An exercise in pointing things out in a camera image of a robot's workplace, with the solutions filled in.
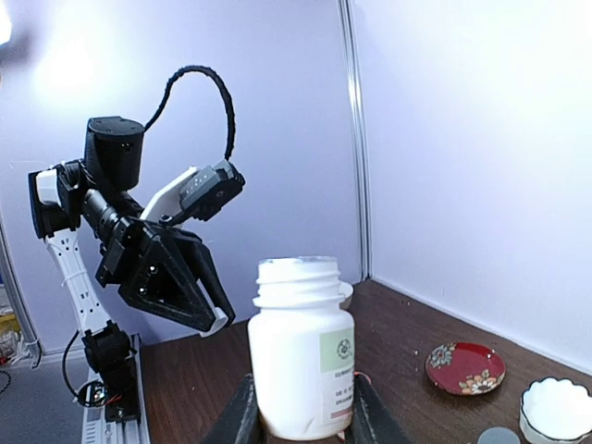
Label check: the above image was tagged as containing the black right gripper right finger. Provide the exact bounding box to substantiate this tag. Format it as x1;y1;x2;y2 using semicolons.
346;373;412;444

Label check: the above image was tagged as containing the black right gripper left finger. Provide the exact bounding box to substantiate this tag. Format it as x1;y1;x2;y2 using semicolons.
201;374;262;444

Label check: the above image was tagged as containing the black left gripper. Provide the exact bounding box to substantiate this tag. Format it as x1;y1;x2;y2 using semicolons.
80;116;235;332

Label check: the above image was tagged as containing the white dropper bottle cap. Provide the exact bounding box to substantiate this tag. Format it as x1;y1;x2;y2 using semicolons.
199;307;228;338

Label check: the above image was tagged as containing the small white dropper bottle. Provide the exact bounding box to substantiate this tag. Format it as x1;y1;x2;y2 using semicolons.
248;256;355;441

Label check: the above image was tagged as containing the grey cap pill bottle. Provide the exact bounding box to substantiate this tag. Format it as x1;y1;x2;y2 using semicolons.
477;426;521;444

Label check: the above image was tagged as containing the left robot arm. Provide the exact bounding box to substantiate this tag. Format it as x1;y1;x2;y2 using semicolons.
28;116;245;418

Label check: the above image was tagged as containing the red floral plate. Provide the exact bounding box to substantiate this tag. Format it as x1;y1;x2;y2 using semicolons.
425;342;506;396

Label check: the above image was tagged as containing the white ceramic bowl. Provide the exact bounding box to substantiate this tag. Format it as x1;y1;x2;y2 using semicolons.
339;281;354;310

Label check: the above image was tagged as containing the white scalloped bowl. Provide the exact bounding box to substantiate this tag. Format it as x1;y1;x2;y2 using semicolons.
519;377;591;443

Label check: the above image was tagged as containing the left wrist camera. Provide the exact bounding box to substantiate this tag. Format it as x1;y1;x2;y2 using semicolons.
140;160;245;227

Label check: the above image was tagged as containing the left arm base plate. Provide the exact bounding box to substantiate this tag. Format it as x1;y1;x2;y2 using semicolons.
76;379;141;423

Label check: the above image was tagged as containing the aluminium front rail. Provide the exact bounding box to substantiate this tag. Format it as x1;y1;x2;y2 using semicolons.
80;334;151;444

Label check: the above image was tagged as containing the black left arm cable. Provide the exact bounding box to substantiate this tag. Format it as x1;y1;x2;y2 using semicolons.
143;64;237;163

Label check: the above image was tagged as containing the left aluminium frame post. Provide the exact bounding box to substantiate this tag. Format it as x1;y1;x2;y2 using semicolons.
337;0;372;280

